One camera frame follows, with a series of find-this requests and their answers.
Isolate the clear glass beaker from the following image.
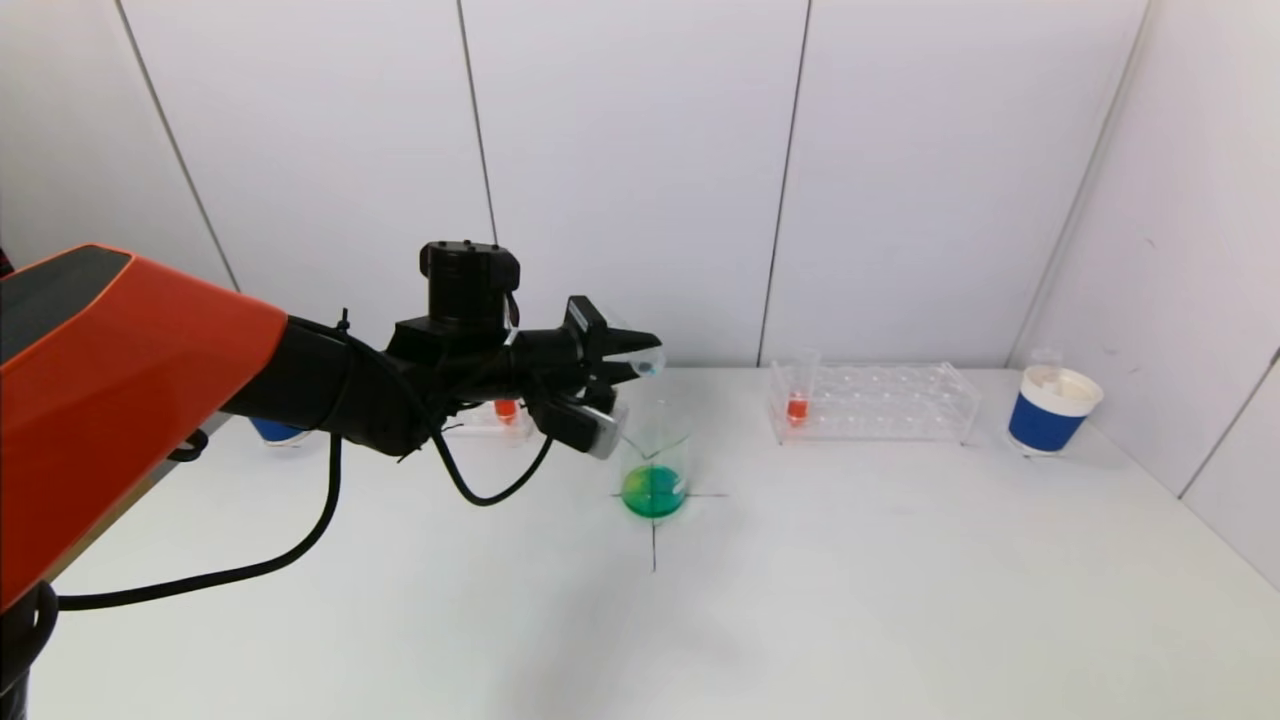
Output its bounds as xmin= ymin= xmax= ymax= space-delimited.
xmin=616 ymin=400 xmax=693 ymax=521

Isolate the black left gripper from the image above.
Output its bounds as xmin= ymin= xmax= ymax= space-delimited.
xmin=510 ymin=295 xmax=663 ymax=394

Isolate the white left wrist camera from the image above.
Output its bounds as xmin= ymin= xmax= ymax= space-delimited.
xmin=540 ymin=396 xmax=631 ymax=462

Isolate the clear acrylic test tube rack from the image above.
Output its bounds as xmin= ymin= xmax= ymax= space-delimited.
xmin=765 ymin=360 xmax=981 ymax=446
xmin=440 ymin=396 xmax=539 ymax=441

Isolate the blue and white paper cup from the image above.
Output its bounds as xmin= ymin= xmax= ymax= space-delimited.
xmin=246 ymin=416 xmax=313 ymax=447
xmin=1007 ymin=366 xmax=1104 ymax=457

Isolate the thin black camera cable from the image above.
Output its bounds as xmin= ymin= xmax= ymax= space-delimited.
xmin=428 ymin=428 xmax=557 ymax=507

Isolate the test tube with blue liquid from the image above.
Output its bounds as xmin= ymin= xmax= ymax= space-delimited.
xmin=612 ymin=322 xmax=668 ymax=381

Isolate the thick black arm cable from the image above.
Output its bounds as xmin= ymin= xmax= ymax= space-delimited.
xmin=55 ymin=435 xmax=344 ymax=613

